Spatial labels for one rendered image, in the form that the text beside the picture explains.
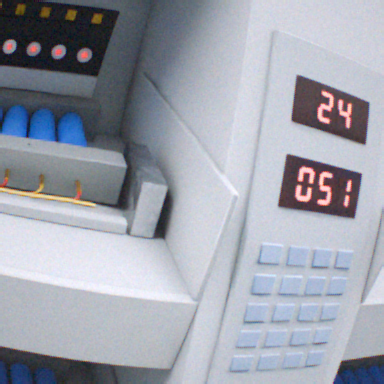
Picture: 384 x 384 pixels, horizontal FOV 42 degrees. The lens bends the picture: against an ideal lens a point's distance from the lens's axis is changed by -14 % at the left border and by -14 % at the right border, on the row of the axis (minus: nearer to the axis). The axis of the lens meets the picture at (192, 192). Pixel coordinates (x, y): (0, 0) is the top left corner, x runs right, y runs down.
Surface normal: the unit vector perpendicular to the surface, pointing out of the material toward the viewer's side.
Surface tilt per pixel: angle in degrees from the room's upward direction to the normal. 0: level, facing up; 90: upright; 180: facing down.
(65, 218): 110
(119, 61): 90
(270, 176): 90
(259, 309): 90
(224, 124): 90
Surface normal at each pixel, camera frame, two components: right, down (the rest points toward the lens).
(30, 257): 0.29, -0.89
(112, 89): 0.34, 0.11
